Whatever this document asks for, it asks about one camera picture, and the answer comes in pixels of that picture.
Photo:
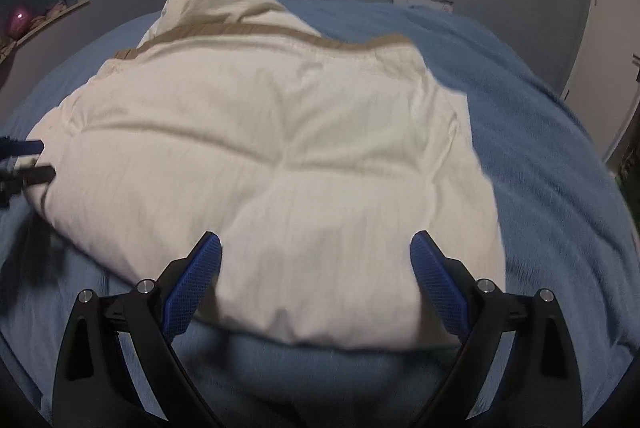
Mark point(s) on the blue bed blanket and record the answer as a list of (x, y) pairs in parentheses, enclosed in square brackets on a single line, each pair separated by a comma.
[(540, 188)]

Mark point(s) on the pink crumpled cloth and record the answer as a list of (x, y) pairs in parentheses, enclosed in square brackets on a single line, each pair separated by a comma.
[(50, 11)]

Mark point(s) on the cream hooded puffer jacket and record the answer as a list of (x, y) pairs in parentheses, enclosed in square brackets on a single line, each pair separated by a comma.
[(275, 133)]

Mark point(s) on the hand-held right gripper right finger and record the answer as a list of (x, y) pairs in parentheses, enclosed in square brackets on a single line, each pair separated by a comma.
[(440, 283)]

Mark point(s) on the pink glowing lamp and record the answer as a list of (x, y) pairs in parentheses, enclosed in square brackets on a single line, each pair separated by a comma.
[(19, 22)]

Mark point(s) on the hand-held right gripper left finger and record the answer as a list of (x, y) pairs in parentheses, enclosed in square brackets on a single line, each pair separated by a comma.
[(195, 283)]

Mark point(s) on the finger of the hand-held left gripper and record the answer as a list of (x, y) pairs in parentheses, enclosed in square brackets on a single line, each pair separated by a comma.
[(20, 147), (30, 175)]

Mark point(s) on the white door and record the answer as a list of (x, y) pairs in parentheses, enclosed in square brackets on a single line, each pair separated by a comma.
[(600, 58)]

